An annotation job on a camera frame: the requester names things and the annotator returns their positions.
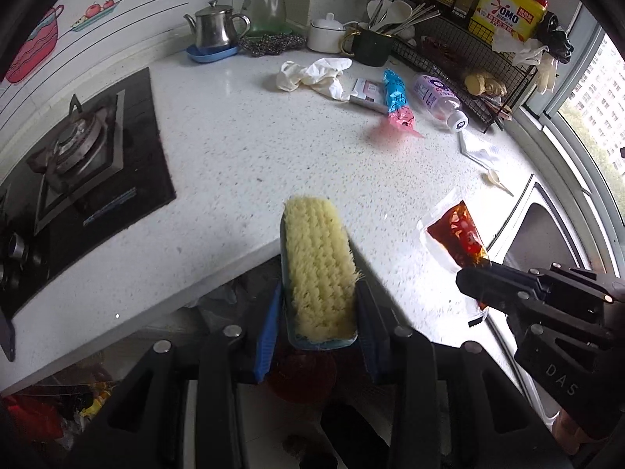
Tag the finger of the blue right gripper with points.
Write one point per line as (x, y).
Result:
(495, 285)

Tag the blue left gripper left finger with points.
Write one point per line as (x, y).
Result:
(265, 329)

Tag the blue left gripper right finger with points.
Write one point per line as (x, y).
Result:
(373, 335)

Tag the red chili sauce packet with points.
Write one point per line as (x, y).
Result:
(452, 239)

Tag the yellow scrub brush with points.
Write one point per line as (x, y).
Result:
(319, 276)

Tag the white paper towel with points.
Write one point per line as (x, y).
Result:
(477, 149)

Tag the blue pink plastic wrapper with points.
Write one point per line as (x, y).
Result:
(400, 116)

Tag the purple grape juice bottle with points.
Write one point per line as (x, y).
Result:
(440, 101)

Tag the person's right hand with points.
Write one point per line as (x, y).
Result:
(569, 435)

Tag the stainless steel sink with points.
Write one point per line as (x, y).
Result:
(536, 234)

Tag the white plastic measuring spoon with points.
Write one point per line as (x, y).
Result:
(494, 179)

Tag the ginger root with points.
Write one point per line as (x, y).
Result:
(484, 83)

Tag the white glove on rack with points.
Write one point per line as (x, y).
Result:
(530, 53)

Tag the small white card packet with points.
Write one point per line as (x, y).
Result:
(369, 94)

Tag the black gas stove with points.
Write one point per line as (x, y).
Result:
(92, 175)

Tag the black plastic bag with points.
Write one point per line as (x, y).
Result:
(555, 38)

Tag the white rubber glove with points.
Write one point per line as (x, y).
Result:
(322, 76)

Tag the dark green utensil mug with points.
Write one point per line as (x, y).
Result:
(367, 47)

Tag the yellow detergent jug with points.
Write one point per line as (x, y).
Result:
(518, 18)

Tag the white ceramic sugar pot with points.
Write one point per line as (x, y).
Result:
(325, 34)

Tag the blue saucer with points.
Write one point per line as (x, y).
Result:
(209, 55)

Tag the steel wool scrubber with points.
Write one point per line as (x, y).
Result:
(272, 44)

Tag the stainless steel teapot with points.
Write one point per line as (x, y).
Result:
(217, 26)

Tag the glass carafe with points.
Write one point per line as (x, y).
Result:
(266, 16)

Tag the black wire rack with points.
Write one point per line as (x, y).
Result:
(445, 47)

